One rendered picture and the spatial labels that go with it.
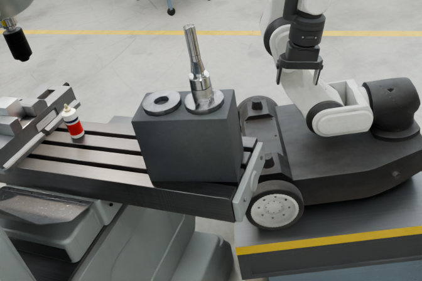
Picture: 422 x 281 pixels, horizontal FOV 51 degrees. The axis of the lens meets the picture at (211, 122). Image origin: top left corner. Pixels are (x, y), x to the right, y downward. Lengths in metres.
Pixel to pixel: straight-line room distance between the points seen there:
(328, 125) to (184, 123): 0.72
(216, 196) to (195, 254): 0.83
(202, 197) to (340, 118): 0.68
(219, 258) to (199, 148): 0.93
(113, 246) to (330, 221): 0.74
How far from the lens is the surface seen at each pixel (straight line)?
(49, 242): 1.26
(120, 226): 1.39
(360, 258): 1.73
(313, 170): 1.56
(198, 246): 1.86
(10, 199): 1.35
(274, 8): 1.38
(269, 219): 1.58
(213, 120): 0.94
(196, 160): 1.02
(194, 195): 1.05
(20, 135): 1.37
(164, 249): 1.71
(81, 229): 1.25
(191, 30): 0.90
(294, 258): 1.66
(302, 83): 1.50
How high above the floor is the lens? 1.63
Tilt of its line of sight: 35 degrees down
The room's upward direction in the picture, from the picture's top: 11 degrees counter-clockwise
